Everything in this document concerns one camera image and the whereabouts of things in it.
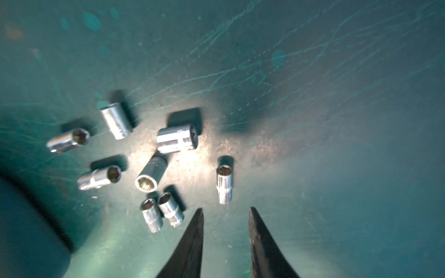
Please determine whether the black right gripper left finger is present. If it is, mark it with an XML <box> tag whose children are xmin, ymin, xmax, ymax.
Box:
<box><xmin>157</xmin><ymin>208</ymin><xmax>205</xmax><ymax>278</ymax></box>

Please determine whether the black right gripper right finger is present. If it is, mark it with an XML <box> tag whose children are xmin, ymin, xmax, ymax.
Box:
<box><xmin>249</xmin><ymin>207</ymin><xmax>299</xmax><ymax>278</ymax></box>

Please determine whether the chrome socket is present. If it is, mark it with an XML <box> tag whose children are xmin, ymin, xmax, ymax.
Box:
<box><xmin>100</xmin><ymin>103</ymin><xmax>133</xmax><ymax>140</ymax></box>
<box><xmin>216</xmin><ymin>164</ymin><xmax>233</xmax><ymax>205</ymax></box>
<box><xmin>158</xmin><ymin>192</ymin><xmax>184</xmax><ymax>228</ymax></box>
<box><xmin>134</xmin><ymin>156</ymin><xmax>168</xmax><ymax>193</ymax></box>
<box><xmin>156</xmin><ymin>123</ymin><xmax>198</xmax><ymax>154</ymax></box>
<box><xmin>46</xmin><ymin>128</ymin><xmax>90</xmax><ymax>154</ymax></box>
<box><xmin>140</xmin><ymin>198</ymin><xmax>163</xmax><ymax>234</ymax></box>
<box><xmin>77</xmin><ymin>165</ymin><xmax>122</xmax><ymax>191</ymax></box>

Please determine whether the teal plastic storage box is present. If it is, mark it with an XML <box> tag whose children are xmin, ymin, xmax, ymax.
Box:
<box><xmin>1</xmin><ymin>178</ymin><xmax>71</xmax><ymax>278</ymax></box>

